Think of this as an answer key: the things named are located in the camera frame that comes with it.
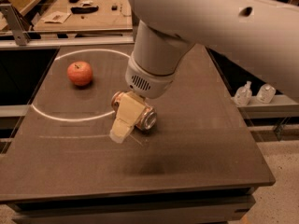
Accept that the clear sanitizer bottle left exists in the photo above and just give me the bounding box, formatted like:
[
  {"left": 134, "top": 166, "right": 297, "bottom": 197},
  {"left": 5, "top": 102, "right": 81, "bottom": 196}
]
[{"left": 234, "top": 81, "right": 252, "bottom": 106}]

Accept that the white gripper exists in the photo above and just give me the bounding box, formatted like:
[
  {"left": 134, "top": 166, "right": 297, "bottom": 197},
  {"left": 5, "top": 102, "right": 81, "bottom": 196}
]
[{"left": 109, "top": 51, "right": 176, "bottom": 144}]

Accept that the orange patterned soda can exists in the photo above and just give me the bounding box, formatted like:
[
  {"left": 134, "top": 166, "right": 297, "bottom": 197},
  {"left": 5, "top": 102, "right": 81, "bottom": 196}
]
[{"left": 110, "top": 91, "right": 158, "bottom": 133}]

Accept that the black flat device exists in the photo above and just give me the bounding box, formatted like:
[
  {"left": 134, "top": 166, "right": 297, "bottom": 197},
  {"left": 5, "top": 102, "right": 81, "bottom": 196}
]
[{"left": 71, "top": 6, "right": 99, "bottom": 14}]

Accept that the small black box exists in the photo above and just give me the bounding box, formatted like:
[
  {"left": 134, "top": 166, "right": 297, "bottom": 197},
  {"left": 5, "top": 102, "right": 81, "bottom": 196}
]
[{"left": 111, "top": 5, "right": 118, "bottom": 10}]

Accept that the left metal bracket post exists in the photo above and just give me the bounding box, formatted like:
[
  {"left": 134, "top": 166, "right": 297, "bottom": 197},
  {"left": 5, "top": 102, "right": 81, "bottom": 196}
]
[{"left": 0, "top": 3, "right": 30, "bottom": 46}]

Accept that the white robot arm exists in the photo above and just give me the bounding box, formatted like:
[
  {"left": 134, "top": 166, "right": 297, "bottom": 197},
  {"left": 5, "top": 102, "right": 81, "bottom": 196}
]
[{"left": 110, "top": 0, "right": 299, "bottom": 143}]

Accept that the white paper sheet left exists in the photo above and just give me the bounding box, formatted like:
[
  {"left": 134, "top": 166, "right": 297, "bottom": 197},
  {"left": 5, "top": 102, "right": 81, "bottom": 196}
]
[{"left": 42, "top": 11, "right": 70, "bottom": 24}]

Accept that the red apple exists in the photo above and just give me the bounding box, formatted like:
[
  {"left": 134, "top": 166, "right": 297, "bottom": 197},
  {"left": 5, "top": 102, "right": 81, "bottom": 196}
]
[{"left": 66, "top": 61, "right": 93, "bottom": 87}]

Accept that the clear sanitizer bottle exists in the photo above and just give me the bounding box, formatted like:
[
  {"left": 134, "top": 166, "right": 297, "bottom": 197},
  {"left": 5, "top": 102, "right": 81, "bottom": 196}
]
[
  {"left": 256, "top": 84, "right": 276, "bottom": 104},
  {"left": 234, "top": 81, "right": 252, "bottom": 106}
]

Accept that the wooden background table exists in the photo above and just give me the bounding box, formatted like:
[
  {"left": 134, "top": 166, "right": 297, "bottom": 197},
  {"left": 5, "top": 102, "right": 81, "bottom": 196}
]
[{"left": 35, "top": 0, "right": 133, "bottom": 32}]

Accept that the clear sanitizer bottle right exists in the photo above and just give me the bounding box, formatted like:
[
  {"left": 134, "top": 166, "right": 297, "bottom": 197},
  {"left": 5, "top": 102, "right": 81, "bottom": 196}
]
[{"left": 256, "top": 84, "right": 276, "bottom": 104}]

